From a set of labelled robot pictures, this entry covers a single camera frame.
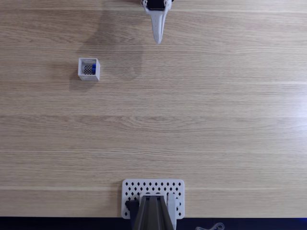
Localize black clamp block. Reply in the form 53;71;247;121
124;199;140;219

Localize white upright bracket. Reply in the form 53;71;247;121
166;192;177;230

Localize small white lattice crate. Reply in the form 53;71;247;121
77;57;101;82

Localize grey camera stand pole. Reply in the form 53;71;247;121
131;195;175;230

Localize white perforated base plate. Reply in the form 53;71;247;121
121;178;185;220

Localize grey cable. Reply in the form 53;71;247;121
194;222;225;230

